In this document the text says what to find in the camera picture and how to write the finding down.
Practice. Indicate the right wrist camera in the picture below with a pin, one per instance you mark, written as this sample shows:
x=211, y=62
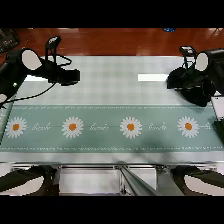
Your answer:
x=187, y=50

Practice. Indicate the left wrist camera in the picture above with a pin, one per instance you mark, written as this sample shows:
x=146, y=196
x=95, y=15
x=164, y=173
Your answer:
x=52, y=41

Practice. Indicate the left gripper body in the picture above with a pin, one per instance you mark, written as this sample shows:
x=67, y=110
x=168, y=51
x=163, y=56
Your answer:
x=68, y=77

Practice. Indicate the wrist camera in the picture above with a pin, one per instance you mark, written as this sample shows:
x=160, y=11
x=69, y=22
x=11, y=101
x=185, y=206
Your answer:
x=52, y=41
x=187, y=50

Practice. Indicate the black garment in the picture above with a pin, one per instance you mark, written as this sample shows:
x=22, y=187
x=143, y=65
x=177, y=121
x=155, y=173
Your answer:
x=195, y=87

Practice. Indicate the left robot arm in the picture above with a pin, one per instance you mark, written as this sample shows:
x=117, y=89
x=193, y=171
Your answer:
x=12, y=74

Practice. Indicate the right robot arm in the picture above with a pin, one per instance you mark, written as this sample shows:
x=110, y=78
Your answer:
x=217, y=68

